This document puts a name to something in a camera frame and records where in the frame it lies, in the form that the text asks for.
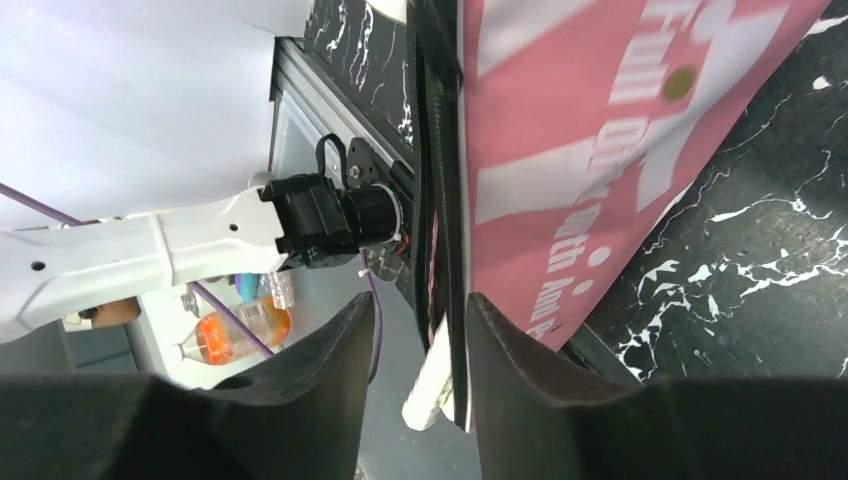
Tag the orange clear bottle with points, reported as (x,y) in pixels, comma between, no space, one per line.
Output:
(215,341)

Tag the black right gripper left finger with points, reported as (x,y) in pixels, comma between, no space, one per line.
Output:
(297,415)

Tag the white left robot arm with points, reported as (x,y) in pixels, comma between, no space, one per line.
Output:
(303,221)

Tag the pink racket bag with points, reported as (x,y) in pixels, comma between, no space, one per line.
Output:
(655,188)

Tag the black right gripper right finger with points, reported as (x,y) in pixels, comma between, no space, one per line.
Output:
(538,415)

